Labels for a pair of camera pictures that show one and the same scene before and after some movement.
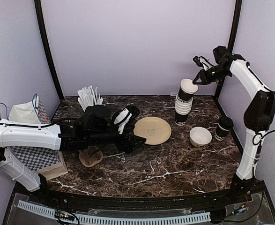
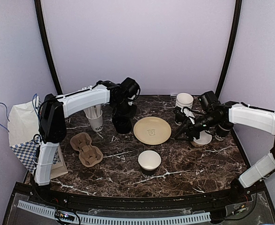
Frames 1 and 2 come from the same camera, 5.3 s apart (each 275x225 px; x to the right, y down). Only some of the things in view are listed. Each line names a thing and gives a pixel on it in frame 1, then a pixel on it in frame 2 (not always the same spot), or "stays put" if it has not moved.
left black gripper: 122,146 → 130,114
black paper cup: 187,90 → 149,161
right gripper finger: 203,77 → 183,133
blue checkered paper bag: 48,163 stays put
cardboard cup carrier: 90,155 stays put
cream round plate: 155,130 stays put
